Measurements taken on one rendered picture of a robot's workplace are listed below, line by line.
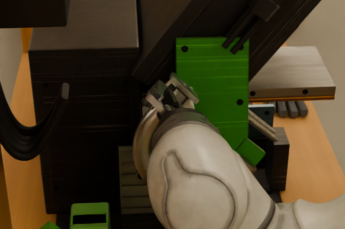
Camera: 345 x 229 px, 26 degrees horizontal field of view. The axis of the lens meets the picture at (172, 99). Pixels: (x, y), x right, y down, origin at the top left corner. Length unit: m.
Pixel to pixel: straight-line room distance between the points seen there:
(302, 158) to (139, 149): 0.48
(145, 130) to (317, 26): 3.16
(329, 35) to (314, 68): 2.77
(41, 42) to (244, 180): 0.56
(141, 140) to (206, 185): 0.43
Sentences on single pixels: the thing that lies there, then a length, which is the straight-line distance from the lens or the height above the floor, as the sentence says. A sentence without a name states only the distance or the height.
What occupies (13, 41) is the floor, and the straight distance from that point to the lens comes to 4.10.
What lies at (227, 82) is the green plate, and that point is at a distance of 1.18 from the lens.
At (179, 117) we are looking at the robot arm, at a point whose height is 1.30.
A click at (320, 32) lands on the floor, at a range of 4.19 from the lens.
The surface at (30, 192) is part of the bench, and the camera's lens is 1.50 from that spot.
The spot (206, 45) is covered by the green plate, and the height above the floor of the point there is 1.26.
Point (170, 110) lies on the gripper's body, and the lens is 0.97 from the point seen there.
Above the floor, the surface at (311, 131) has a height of 0.90.
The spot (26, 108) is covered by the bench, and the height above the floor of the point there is 0.88.
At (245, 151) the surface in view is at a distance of 1.22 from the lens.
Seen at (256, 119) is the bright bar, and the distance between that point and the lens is 1.40.
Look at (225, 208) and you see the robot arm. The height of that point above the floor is 1.31.
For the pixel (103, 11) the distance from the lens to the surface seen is 1.34.
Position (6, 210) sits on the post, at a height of 1.08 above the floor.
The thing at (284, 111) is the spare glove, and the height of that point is 0.92.
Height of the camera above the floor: 1.79
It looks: 31 degrees down
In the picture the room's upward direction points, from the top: straight up
